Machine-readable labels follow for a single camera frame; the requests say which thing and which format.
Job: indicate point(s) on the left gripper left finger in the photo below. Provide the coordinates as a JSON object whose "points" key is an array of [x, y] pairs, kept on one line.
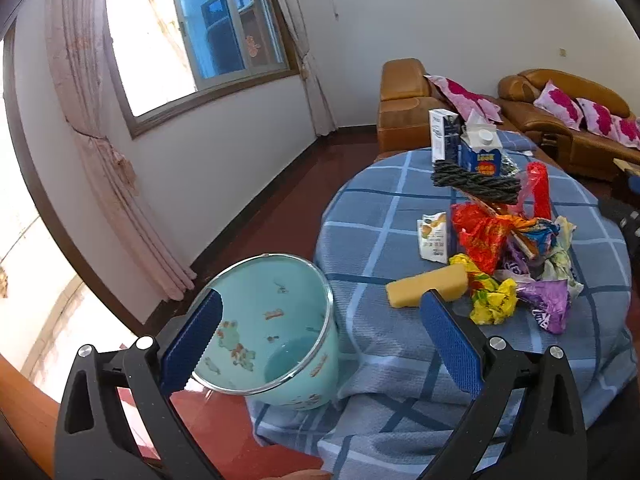
{"points": [[93, 438]]}

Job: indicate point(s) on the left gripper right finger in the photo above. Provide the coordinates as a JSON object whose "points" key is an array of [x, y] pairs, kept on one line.
{"points": [[548, 439]]}

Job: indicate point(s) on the purple snack wrapper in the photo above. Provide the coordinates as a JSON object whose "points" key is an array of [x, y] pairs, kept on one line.
{"points": [[548, 302]]}

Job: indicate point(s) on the yellow plastic bag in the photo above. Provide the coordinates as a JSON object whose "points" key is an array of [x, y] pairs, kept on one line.
{"points": [[493, 303]]}

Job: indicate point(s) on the yellow white patterned bag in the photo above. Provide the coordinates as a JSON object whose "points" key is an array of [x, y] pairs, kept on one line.
{"points": [[558, 265]]}

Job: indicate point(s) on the yellow sponge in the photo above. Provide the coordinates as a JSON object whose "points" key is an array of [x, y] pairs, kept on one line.
{"points": [[451, 282]]}

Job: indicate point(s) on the orange red snack bag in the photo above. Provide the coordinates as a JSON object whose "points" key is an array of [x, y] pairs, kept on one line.
{"points": [[483, 236]]}

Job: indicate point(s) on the white printed wrapper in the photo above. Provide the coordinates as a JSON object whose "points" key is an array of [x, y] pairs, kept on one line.
{"points": [[433, 237]]}

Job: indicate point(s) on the brown orange snack wrapper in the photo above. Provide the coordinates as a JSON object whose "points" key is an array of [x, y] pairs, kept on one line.
{"points": [[527, 247]]}

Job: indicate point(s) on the teal cartoon trash bin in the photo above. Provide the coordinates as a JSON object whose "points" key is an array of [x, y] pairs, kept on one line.
{"points": [[276, 341]]}

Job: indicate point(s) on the blue plaid tablecloth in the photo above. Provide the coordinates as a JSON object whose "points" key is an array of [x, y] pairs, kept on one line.
{"points": [[397, 405]]}

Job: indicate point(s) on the dark snack packet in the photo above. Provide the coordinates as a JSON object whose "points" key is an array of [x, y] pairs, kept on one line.
{"points": [[508, 168]]}

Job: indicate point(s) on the blue Look milk carton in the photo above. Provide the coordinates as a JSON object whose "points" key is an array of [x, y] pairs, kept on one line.
{"points": [[481, 151]]}

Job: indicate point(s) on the tall dark blue milk carton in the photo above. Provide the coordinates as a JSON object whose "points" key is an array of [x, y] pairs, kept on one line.
{"points": [[445, 135]]}

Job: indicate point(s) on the pink floral pillow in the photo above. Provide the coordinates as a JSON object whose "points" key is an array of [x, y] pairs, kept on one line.
{"points": [[464, 101], [556, 102], [628, 132], [599, 120]]}

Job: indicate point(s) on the brown leather chaise sofa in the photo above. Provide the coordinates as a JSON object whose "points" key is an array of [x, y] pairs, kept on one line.
{"points": [[406, 97]]}

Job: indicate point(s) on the wood framed window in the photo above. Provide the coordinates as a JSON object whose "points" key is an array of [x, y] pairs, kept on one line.
{"points": [[167, 57]]}

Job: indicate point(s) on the pink right curtain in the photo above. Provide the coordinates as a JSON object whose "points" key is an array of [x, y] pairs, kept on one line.
{"points": [[320, 111]]}

